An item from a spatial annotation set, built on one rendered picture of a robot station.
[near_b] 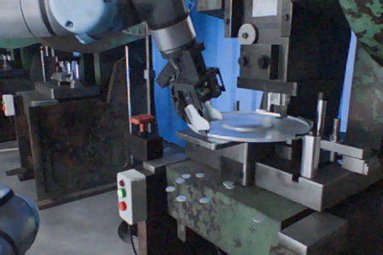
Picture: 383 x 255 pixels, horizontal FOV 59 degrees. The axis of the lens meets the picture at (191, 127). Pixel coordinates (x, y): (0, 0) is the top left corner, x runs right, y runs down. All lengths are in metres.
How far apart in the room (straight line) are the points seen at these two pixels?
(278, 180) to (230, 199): 0.12
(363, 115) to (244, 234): 0.46
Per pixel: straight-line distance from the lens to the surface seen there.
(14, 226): 0.73
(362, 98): 1.01
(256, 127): 0.79
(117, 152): 2.41
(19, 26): 0.50
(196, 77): 0.62
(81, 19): 0.45
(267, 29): 0.85
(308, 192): 0.75
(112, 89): 2.29
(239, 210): 0.77
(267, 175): 0.81
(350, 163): 0.83
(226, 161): 0.84
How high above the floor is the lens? 0.98
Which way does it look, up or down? 14 degrees down
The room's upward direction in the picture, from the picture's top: straight up
